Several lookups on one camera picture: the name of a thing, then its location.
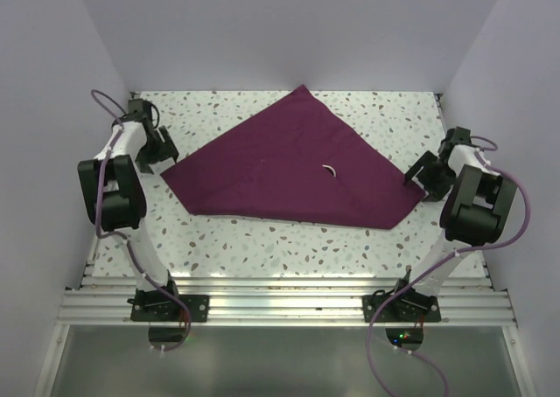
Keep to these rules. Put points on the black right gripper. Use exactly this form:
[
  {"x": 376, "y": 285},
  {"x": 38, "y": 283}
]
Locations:
[{"x": 437, "y": 191}]

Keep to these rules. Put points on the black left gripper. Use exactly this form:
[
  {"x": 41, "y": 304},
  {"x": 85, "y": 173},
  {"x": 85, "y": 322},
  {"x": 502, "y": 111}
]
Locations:
[{"x": 166, "y": 151}]

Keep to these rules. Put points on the purple cloth mat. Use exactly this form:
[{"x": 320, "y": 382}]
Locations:
[{"x": 270, "y": 167}]

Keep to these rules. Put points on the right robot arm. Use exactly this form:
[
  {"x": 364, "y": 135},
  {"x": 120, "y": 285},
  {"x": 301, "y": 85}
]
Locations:
[{"x": 473, "y": 219}]

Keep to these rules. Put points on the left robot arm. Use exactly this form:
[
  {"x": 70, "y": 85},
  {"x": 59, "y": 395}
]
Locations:
[{"x": 114, "y": 196}]

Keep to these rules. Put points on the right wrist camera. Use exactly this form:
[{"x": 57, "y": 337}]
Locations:
[{"x": 458, "y": 135}]

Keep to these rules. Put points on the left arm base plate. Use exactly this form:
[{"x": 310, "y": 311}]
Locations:
[{"x": 169, "y": 311}]

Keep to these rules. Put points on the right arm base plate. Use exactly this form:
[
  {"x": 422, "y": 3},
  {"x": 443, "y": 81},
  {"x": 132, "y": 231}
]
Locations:
[{"x": 397, "y": 311}]

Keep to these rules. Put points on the aluminium rail frame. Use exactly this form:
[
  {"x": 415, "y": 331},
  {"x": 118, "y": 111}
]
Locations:
[{"x": 284, "y": 316}]

